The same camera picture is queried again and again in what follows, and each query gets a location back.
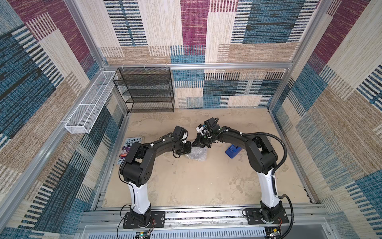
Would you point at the clear bubble wrap sheet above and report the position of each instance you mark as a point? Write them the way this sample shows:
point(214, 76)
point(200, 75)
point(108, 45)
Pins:
point(198, 154)

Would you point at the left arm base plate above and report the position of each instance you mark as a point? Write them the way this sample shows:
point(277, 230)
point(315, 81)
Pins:
point(133, 220)

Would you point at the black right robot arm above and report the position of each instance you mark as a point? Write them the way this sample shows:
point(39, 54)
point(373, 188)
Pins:
point(262, 158)

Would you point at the colourful treehouse book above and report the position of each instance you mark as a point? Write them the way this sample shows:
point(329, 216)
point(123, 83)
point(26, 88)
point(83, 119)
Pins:
point(126, 148)

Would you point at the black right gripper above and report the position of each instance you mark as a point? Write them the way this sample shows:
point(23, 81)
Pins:
point(200, 140)

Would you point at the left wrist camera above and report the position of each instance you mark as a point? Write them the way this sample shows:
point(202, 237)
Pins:
point(180, 133)

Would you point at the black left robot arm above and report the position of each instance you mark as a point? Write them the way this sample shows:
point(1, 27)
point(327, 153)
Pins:
point(137, 169)

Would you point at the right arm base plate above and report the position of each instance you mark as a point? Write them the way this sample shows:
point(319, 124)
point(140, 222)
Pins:
point(259, 216)

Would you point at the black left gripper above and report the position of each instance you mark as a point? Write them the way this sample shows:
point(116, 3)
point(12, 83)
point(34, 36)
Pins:
point(189, 150)

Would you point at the blue tape dispenser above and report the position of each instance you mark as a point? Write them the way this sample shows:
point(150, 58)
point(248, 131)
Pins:
point(232, 151)

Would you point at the black wire shelf rack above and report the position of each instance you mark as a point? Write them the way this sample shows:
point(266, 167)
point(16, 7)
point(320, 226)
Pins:
point(146, 89)

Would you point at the white wire mesh basket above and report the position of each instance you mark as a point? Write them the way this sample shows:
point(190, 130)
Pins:
point(86, 113)

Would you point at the aluminium front rail frame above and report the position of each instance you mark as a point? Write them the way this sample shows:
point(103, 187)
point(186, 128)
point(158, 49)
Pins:
point(311, 221)

